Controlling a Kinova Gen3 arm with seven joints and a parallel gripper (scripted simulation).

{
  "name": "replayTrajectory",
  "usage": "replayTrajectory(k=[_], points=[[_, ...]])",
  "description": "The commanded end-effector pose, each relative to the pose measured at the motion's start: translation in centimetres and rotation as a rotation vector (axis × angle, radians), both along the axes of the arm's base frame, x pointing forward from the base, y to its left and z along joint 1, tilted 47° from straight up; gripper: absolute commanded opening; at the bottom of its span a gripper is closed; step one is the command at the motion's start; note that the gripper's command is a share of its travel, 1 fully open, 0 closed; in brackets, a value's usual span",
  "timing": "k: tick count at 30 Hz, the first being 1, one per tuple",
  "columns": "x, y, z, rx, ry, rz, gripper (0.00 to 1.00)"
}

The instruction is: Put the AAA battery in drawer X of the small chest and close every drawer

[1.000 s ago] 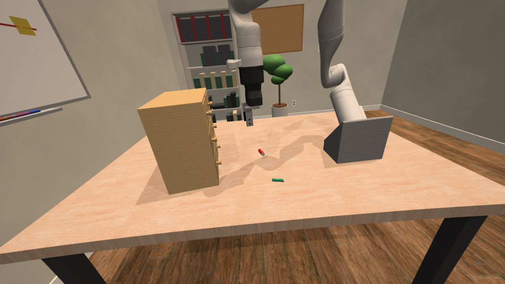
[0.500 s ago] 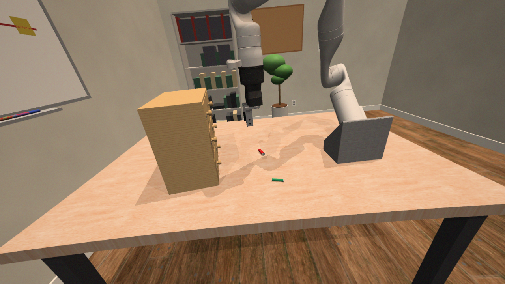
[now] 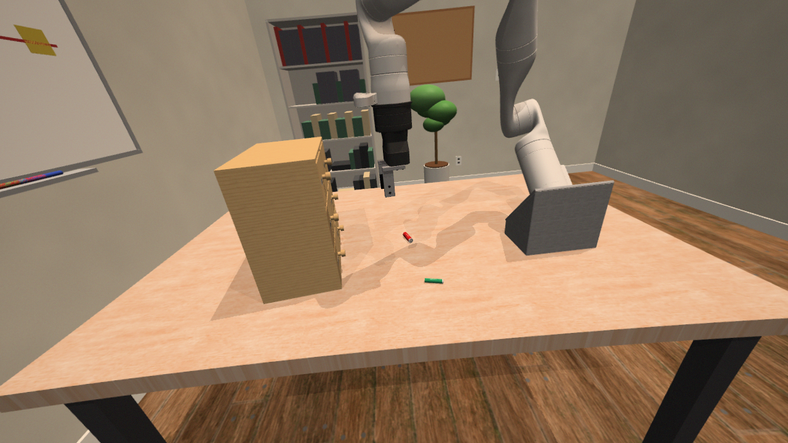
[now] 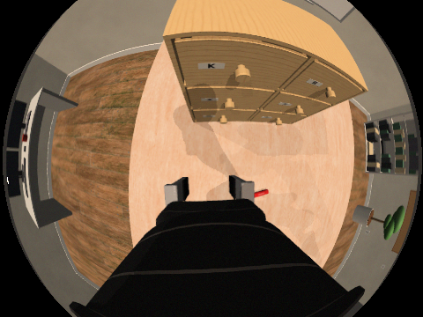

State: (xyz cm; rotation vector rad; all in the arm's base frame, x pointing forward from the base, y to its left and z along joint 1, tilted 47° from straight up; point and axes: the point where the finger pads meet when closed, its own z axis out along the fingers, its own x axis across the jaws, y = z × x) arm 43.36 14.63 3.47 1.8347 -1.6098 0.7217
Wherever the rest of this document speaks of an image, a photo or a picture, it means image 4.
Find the brown wooden drawer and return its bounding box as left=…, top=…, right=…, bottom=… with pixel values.
left=187, top=86, right=274, bottom=110
left=193, top=109, right=256, bottom=124
left=250, top=110, right=306, bottom=125
left=174, top=36, right=308, bottom=89
left=263, top=92, right=331, bottom=115
left=284, top=59, right=363, bottom=104

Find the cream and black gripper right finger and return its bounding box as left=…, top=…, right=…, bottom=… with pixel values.
left=229, top=175, right=255, bottom=203

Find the small wooden chest of drawers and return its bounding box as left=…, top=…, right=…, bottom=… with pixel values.
left=163, top=0, right=368, bottom=122

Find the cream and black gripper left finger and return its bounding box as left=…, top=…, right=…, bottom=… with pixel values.
left=164, top=177, right=189, bottom=206

